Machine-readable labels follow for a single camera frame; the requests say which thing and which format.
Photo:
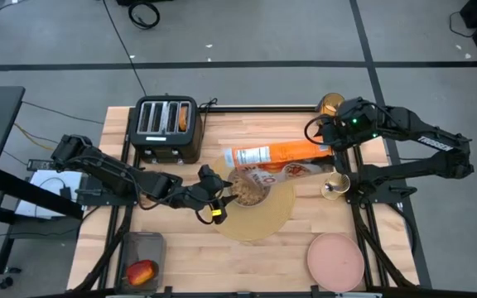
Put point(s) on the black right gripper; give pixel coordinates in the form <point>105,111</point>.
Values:
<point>350,124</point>

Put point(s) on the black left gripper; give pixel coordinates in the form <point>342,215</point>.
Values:
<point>207,186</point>

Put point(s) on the grey ceramic bowl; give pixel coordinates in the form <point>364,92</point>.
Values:
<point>259,202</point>

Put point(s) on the amber faceted glass tumbler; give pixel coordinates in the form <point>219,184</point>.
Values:
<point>331,103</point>

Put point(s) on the pumpkin cereal box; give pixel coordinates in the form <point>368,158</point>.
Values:
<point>280,153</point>

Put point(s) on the toasted bagel half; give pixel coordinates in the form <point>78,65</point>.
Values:
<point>184,118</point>

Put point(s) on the pink round plate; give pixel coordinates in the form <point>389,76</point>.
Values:
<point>335,262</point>

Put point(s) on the red yellow apple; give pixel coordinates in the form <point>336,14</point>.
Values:
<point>140,273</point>

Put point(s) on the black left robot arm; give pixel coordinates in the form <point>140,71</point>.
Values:
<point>110,171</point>

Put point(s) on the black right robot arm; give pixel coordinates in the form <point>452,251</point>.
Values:
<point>429,161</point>

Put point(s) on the cereal rings heap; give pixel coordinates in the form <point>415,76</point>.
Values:
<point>247,192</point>

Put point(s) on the round woven beige placemat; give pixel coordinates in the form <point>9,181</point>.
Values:
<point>259,223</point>

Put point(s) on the black four-slot toaster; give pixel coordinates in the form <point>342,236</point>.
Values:
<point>155,142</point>

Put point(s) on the clear dark plastic container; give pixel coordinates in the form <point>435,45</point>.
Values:
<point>143,246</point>

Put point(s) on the small black charger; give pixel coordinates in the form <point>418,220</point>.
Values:
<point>65,193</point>

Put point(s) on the white paper sheet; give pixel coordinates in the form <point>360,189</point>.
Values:
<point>48,182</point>

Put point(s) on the black power adapter brick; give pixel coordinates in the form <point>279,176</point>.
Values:
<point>41,164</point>

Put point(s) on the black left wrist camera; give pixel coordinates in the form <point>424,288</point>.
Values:
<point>218,211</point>

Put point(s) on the black aluminium table frame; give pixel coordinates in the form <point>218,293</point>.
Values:
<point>263,109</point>

